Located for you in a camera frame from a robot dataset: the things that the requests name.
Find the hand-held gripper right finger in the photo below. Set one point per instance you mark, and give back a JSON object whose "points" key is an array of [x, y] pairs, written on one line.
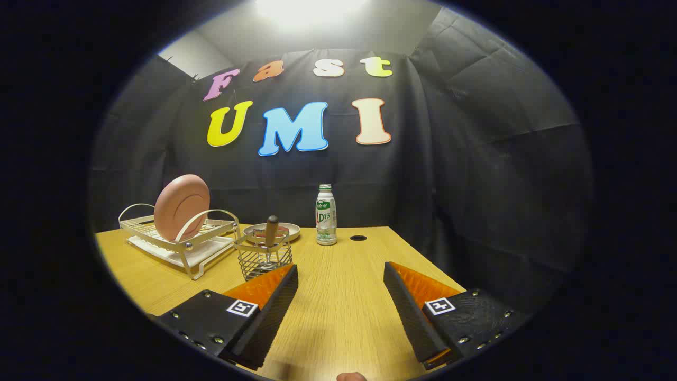
{"points": [[410, 317]]}

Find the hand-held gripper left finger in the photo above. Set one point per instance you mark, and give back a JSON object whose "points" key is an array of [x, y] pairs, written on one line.
{"points": [[275, 312]]}

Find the pink plate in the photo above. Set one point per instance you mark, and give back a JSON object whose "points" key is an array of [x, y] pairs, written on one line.
{"points": [[180, 207]]}

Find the beige round dish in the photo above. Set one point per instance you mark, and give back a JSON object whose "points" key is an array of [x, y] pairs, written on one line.
{"points": [[292, 232]]}

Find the red meat piece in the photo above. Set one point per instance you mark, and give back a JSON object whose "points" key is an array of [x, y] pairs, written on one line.
{"points": [[283, 230]]}

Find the white drip tray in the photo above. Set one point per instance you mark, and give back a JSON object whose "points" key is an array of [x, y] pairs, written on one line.
{"points": [[203, 254]]}

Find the white green-label drink bottle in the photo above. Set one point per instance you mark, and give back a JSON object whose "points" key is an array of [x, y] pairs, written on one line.
{"points": [[326, 222]]}

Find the black backdrop cloth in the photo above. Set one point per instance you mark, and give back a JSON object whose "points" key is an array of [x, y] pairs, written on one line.
{"points": [[476, 159]]}

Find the bright ceiling light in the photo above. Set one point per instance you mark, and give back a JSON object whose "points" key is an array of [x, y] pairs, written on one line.
{"points": [[307, 10]]}

